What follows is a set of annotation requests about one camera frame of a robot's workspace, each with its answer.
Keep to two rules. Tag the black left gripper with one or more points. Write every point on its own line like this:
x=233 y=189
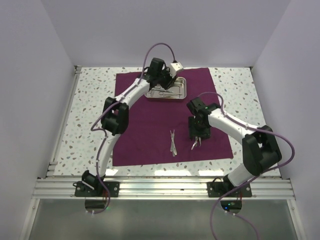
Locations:
x=170 y=79

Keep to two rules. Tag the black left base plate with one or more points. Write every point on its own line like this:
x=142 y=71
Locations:
x=82 y=190

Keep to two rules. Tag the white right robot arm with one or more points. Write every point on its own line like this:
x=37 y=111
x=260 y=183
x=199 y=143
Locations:
x=260 y=150

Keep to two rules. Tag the purple surgical cloth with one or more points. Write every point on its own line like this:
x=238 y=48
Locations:
x=147 y=139

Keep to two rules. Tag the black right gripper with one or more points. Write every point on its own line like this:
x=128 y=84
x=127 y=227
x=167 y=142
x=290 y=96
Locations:
x=193 y=131

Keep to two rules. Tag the stainless steel instrument tray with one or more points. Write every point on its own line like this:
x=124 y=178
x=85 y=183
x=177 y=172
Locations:
x=179 y=86

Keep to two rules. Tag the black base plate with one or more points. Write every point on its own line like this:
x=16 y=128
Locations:
x=216 y=189
x=82 y=190

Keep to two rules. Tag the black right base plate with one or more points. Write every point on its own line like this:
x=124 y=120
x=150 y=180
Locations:
x=216 y=189

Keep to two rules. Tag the aluminium front frame rail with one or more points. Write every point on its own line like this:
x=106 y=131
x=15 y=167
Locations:
x=163 y=188

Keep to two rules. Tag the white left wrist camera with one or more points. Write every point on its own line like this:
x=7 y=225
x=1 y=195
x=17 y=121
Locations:
x=175 y=68

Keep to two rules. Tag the steel surgical scissors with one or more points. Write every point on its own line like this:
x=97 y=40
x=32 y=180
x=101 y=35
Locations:
x=162 y=93

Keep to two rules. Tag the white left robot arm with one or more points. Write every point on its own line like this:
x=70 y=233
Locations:
x=114 y=120

